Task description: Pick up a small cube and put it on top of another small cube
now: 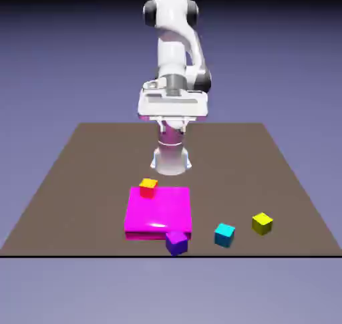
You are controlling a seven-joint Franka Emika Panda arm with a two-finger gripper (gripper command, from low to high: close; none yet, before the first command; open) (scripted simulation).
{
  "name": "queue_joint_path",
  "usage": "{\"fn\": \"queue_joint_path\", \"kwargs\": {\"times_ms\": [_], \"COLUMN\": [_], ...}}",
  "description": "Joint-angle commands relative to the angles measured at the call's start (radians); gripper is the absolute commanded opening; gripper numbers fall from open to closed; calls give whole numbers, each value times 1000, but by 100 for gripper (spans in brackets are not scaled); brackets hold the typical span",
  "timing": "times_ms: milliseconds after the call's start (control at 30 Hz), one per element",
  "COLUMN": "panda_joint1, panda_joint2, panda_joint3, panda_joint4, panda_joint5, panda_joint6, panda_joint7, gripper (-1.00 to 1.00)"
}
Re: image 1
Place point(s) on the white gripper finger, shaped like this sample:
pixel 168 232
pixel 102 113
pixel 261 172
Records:
pixel 161 125
pixel 184 125

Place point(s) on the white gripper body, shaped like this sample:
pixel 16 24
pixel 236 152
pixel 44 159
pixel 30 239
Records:
pixel 173 107

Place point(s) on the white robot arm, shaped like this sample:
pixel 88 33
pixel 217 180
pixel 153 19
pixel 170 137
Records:
pixel 171 22

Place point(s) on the small red cube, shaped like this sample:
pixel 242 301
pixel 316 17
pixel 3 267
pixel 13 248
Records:
pixel 147 191

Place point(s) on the small cyan cube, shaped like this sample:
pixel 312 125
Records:
pixel 224 235

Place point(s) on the small purple cube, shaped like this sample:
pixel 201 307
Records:
pixel 176 243

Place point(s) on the small yellow cube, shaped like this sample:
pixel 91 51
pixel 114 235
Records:
pixel 262 223

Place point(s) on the large magenta box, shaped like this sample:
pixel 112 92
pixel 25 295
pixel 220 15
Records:
pixel 160 211

